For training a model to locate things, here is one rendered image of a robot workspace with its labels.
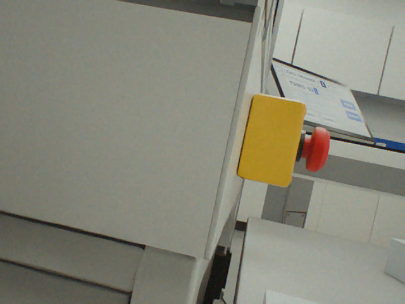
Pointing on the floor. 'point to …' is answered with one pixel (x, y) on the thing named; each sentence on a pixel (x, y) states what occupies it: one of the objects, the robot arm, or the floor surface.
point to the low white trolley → (312, 267)
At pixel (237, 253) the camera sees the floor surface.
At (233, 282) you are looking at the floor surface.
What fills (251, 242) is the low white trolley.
